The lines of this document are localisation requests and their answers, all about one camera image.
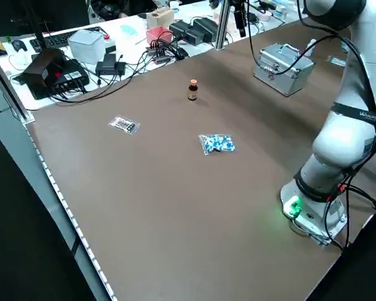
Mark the black computer mouse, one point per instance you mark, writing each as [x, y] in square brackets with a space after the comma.
[18, 45]

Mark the black camera on post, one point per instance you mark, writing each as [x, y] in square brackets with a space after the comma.
[239, 19]

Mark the black power adapter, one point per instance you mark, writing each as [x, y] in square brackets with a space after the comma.
[183, 31]
[205, 26]

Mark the pink square box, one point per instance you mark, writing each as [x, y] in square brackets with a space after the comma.
[159, 36]

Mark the small black adapter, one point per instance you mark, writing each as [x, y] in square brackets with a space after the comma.
[110, 66]

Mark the black monitor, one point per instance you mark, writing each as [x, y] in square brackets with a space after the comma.
[34, 12]

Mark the teal face mask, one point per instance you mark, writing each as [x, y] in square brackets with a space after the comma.
[129, 29]

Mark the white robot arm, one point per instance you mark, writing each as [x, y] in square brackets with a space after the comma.
[335, 147]

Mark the silver aluminium post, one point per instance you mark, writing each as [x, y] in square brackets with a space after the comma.
[224, 22]

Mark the small white bottle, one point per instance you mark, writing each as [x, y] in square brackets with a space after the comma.
[311, 47]

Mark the wooden block holder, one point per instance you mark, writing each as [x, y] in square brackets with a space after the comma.
[159, 17]

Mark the black box device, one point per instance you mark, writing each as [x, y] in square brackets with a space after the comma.
[44, 67]

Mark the silver aluminium medicine case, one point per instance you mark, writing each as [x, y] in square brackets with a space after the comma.
[282, 69]

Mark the small white cup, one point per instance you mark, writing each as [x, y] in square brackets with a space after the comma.
[174, 6]

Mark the blue white capsule bag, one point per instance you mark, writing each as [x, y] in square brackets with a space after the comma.
[218, 143]

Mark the black keyboard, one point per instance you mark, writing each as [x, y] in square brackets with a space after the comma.
[54, 39]

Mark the black network switch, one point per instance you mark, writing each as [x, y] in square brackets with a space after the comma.
[72, 78]

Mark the black usb hub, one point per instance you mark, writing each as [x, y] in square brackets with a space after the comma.
[163, 53]

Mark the silver aluminium frame rail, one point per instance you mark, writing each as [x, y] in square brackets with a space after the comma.
[6, 91]

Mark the brown bottle orange cap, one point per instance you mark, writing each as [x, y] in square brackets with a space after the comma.
[192, 92]

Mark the white cube box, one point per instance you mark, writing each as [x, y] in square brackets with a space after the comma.
[87, 47]

